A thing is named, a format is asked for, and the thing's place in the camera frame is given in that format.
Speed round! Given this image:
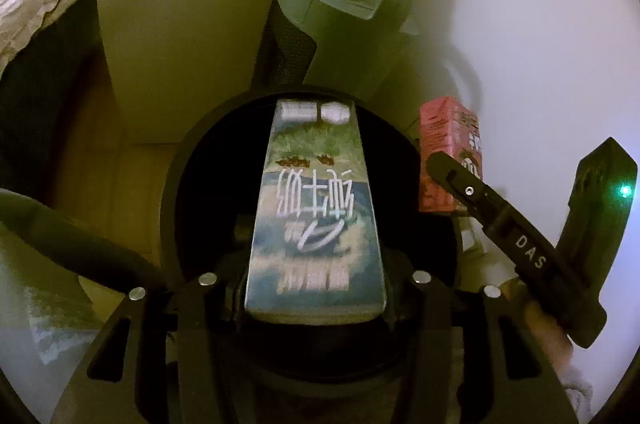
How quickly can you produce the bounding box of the person's right forearm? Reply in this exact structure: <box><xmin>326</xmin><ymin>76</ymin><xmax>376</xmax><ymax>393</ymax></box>
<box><xmin>555</xmin><ymin>354</ymin><xmax>601</xmax><ymax>421</ymax></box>

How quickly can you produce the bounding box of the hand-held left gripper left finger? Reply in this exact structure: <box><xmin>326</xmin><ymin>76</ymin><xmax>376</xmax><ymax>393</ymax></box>
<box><xmin>65</xmin><ymin>273</ymin><xmax>251</xmax><ymax>424</ymax></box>

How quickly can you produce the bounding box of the person's right hand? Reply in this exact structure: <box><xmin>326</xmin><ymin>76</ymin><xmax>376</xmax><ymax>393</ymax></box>
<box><xmin>500</xmin><ymin>279</ymin><xmax>573</xmax><ymax>362</ymax></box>

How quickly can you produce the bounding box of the wrinkled patterned bedding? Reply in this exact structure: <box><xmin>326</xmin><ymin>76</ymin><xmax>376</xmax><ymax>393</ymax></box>
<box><xmin>0</xmin><ymin>0</ymin><xmax>93</xmax><ymax>72</ymax></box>

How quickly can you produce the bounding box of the white cable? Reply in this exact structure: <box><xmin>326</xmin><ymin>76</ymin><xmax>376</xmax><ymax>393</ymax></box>
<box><xmin>440</xmin><ymin>46</ymin><xmax>483</xmax><ymax>110</ymax></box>

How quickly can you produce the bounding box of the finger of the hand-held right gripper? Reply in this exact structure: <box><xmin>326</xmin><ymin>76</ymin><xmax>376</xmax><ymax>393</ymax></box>
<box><xmin>425</xmin><ymin>152</ymin><xmax>506</xmax><ymax>230</ymax></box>

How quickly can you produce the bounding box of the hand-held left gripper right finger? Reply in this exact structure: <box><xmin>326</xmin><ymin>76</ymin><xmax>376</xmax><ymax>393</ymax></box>
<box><xmin>382</xmin><ymin>270</ymin><xmax>568</xmax><ymax>424</ymax></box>

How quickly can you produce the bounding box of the blue green milk carton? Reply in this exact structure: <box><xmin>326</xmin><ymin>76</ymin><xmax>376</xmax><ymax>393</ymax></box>
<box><xmin>244</xmin><ymin>99</ymin><xmax>387</xmax><ymax>326</ymax></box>

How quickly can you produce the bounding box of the white bedside cabinet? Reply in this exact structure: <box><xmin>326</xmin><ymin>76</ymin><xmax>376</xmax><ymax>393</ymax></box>
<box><xmin>90</xmin><ymin>0</ymin><xmax>451</xmax><ymax>146</ymax></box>

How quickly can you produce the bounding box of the dark bed frame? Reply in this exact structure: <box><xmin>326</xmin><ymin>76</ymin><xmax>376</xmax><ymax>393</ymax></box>
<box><xmin>0</xmin><ymin>0</ymin><xmax>108</xmax><ymax>205</ymax></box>

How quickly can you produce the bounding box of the green tower appliance with handle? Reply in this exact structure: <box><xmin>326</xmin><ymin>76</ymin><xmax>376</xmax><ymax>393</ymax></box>
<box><xmin>257</xmin><ymin>0</ymin><xmax>421</xmax><ymax>105</ymax></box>

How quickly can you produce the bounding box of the dark curved bar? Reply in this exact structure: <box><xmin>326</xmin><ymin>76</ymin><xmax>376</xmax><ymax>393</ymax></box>
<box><xmin>0</xmin><ymin>188</ymin><xmax>168</xmax><ymax>292</ymax></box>

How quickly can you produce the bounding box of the black round trash bin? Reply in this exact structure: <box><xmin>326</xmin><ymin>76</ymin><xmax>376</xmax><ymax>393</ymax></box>
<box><xmin>162</xmin><ymin>90</ymin><xmax>463</xmax><ymax>387</ymax></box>

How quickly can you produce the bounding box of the red drink carton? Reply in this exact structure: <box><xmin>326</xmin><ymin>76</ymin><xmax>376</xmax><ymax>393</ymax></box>
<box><xmin>417</xmin><ymin>96</ymin><xmax>485</xmax><ymax>215</ymax></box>

